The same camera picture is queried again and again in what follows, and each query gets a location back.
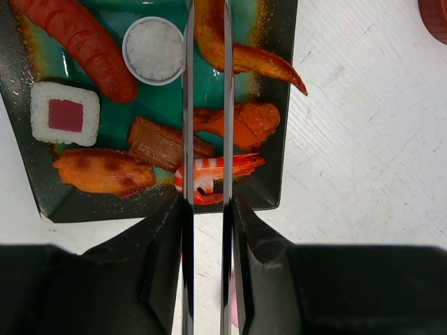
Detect sushi roll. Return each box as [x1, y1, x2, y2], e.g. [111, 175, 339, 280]
[30, 81, 101, 147]

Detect orange fried piece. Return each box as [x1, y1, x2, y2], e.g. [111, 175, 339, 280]
[53, 148, 156, 198]

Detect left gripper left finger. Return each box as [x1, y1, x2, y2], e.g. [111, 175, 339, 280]
[1, 196, 182, 334]

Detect red round lid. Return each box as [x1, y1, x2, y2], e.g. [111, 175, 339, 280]
[418, 0, 447, 44]

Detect black square food plate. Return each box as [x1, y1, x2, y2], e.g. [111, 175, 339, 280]
[1, 1, 298, 223]

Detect pink lid with brown handle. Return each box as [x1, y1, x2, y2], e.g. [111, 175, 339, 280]
[230, 270, 239, 328]

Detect fried chicken wing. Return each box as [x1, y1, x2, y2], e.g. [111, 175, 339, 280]
[194, 1, 308, 95]

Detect brown tofu roll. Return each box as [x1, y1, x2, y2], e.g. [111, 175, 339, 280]
[126, 116, 216, 174]

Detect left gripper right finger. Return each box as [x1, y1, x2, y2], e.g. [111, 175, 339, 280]
[232, 196, 446, 334]

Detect metal tongs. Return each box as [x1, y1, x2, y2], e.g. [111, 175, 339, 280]
[182, 1, 234, 334]

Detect red sausage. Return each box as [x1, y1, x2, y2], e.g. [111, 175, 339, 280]
[11, 1, 138, 104]

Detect white rice bowl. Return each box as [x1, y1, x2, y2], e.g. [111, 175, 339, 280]
[122, 16, 184, 87]

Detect orange chicken drumstick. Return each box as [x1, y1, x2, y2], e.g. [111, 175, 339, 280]
[193, 102, 281, 151]

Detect toy shrimp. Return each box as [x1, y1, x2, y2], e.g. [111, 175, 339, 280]
[193, 153, 265, 205]

